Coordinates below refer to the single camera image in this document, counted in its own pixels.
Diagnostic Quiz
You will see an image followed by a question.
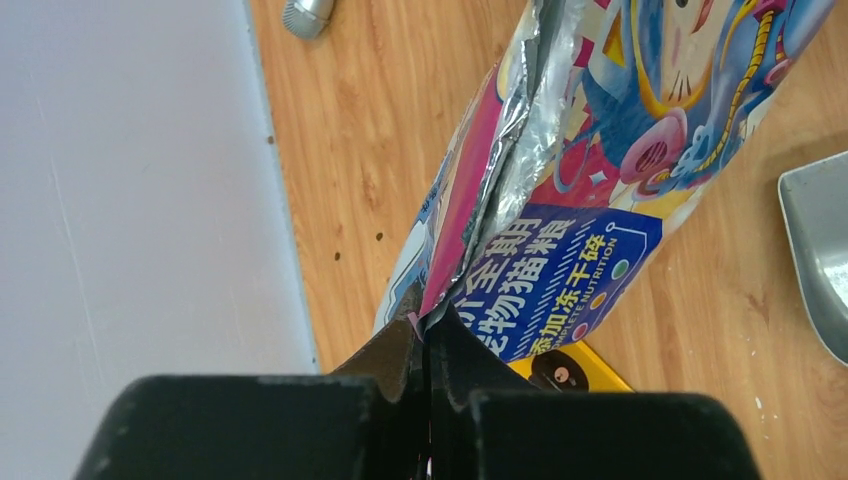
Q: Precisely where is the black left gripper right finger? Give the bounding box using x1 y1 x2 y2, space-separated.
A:
423 309 761 479

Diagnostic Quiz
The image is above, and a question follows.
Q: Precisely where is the silver metal hook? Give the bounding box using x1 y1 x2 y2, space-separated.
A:
777 151 847 365

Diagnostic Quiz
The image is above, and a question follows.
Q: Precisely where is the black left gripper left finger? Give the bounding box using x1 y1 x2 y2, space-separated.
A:
75 321 426 479

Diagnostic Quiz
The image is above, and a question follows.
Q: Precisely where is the colourful pet food bag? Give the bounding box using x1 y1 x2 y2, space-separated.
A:
374 1 833 362

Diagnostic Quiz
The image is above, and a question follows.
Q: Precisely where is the yellow double bowl tray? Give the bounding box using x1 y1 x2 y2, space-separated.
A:
508 341 633 392

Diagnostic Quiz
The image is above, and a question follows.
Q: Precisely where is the silver microphone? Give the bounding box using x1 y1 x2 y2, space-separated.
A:
281 0 335 40

